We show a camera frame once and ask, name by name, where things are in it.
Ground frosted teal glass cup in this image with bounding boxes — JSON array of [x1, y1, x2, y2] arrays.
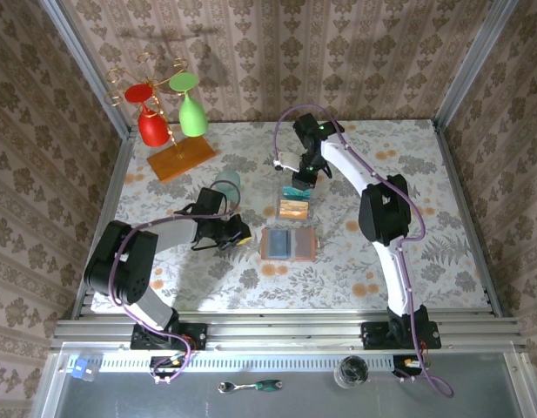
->
[[214, 170, 243, 198]]

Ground clear plastic tray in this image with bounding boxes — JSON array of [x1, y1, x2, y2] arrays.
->
[[277, 184, 312, 222]]

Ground floral tablecloth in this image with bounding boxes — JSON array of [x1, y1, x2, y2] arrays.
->
[[90, 119, 491, 314]]

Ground green wine glass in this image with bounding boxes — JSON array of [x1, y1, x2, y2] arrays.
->
[[168, 71, 210, 138]]

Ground red wine glass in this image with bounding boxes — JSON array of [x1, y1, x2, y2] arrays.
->
[[124, 83, 171, 147]]

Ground clear glass jar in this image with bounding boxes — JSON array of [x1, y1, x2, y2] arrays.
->
[[333, 354, 371, 390]]

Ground grey metal sheet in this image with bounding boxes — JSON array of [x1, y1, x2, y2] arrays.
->
[[50, 369, 524, 418]]

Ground blue plastic connector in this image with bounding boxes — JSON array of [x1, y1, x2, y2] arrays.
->
[[69, 358, 98, 382]]

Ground aluminium frame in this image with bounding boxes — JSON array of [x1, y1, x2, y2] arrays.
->
[[30, 0, 533, 418]]

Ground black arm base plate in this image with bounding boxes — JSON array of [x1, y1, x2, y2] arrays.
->
[[361, 320, 442, 351], [131, 321, 208, 352]]

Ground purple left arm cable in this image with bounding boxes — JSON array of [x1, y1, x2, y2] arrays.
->
[[109, 180, 243, 385]]

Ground white slotted cable duct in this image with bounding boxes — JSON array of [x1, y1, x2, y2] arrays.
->
[[66, 353, 399, 374]]

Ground green-handled wrench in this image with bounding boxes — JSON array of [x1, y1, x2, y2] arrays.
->
[[218, 379, 283, 395]]

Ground black cable connector block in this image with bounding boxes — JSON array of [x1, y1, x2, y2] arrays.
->
[[149, 355, 185, 379], [392, 354, 426, 379]]

